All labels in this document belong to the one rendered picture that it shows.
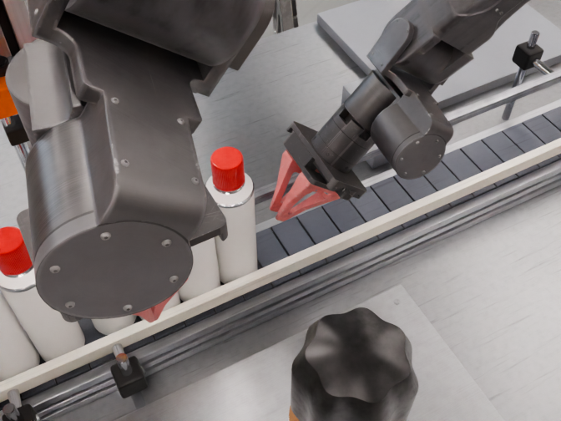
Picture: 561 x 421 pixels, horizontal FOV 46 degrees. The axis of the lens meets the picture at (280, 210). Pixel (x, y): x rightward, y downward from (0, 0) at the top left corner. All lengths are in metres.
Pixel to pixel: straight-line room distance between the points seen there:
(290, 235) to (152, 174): 0.63
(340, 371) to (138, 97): 0.24
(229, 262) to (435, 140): 0.27
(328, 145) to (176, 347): 0.29
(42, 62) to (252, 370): 0.52
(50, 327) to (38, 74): 0.46
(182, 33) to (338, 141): 0.48
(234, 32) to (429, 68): 0.46
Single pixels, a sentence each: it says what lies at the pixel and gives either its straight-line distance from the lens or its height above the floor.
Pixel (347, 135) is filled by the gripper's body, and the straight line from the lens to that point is 0.73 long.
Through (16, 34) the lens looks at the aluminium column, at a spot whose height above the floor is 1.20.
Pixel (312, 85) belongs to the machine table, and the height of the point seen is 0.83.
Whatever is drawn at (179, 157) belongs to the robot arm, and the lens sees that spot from 0.25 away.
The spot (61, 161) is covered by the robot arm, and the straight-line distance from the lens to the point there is 0.26.
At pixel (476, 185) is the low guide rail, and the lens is 0.91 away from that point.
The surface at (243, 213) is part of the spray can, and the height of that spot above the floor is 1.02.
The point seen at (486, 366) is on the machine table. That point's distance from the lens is 0.85.
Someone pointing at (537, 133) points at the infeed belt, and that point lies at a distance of 1.05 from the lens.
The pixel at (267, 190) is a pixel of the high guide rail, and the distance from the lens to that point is 0.80.
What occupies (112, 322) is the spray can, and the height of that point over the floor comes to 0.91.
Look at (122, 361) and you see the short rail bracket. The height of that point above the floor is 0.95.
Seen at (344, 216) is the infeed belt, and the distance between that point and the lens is 0.88.
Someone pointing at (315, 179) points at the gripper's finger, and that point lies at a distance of 0.73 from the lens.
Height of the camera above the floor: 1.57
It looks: 51 degrees down
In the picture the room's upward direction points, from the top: straight up
